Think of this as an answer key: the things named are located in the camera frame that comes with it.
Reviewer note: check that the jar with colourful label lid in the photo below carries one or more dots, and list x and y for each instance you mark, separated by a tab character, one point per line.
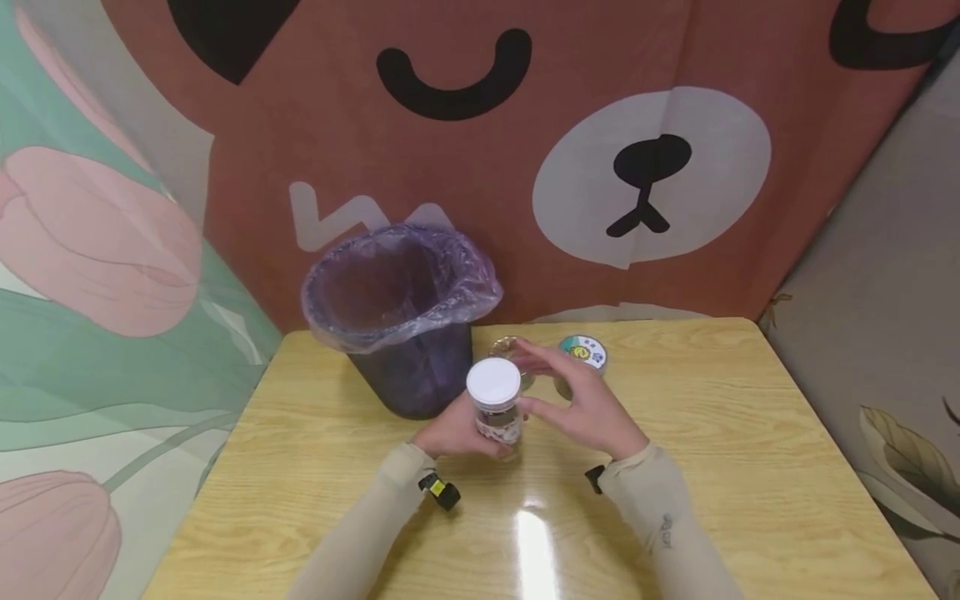
586	351

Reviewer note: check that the clear purple plastic bin liner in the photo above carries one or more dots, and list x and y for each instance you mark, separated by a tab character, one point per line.
390	287

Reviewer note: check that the person's right hand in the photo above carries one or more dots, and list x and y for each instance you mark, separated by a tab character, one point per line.
596	412

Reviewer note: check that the person's right forearm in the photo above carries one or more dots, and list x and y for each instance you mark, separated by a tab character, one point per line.
667	525

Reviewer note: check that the person's right thumb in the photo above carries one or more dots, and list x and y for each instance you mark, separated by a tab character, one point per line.
541	407

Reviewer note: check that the person's left thumb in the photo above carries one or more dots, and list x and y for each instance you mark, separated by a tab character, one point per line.
495	451

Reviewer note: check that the clear jar with dark contents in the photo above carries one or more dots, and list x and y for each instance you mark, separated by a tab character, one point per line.
501	427

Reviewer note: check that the white round jar lid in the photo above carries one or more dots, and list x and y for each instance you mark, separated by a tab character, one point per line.
493	382

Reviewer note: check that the person's left forearm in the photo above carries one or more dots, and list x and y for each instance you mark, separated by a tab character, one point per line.
360	533

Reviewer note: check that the jar with clear gold lid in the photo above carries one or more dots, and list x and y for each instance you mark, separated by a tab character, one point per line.
505	345

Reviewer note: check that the black wrist band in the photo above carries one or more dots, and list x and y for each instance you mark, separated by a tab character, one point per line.
440	492

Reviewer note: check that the person's left hand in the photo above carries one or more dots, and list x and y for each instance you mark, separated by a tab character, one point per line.
454	432

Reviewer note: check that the dark purple trash bin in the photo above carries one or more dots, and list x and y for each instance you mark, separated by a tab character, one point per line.
420	375

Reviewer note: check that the person's right fingers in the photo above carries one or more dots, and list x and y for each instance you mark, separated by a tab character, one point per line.
544	357

